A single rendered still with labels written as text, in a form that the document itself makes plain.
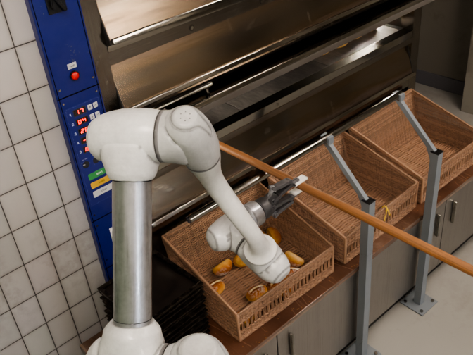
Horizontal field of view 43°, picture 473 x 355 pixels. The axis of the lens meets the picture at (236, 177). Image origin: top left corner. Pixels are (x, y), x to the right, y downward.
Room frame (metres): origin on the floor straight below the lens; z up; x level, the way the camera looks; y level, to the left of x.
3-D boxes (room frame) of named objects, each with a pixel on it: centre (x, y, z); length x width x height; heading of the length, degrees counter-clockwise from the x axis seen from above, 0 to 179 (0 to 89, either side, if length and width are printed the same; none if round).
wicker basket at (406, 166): (2.68, -0.96, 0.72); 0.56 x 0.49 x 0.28; 128
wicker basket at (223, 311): (1.94, -0.02, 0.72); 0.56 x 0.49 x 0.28; 128
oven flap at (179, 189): (2.51, -0.31, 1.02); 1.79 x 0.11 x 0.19; 128
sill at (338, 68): (2.53, -0.30, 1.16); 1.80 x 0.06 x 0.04; 128
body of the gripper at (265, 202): (1.64, -0.10, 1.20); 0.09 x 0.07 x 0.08; 129
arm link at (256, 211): (1.60, -0.04, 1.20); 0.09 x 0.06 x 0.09; 39
